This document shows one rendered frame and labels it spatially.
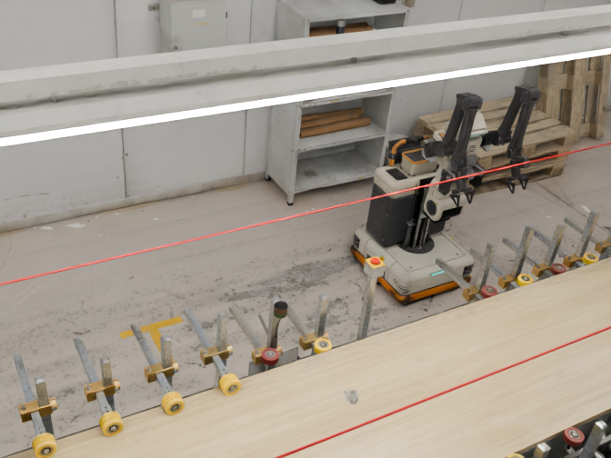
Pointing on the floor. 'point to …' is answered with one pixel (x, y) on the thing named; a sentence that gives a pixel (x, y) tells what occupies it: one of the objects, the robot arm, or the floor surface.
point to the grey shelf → (282, 164)
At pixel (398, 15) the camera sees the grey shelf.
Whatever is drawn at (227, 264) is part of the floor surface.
